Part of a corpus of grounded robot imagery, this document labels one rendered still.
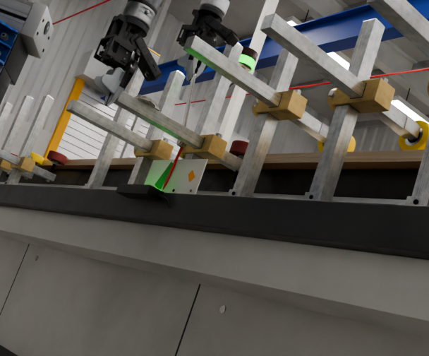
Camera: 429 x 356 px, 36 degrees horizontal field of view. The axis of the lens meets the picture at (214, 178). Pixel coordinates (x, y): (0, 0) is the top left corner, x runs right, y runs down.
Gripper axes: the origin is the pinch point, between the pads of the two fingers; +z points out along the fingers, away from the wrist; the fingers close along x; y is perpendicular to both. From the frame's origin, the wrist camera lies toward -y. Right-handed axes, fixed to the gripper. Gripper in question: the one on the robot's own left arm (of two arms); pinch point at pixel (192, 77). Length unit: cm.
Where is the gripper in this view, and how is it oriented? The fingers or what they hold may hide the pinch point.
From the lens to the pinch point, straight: 181.9
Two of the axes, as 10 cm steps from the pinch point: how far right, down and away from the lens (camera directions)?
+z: -3.4, 9.2, -2.1
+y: -8.1, -1.7, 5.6
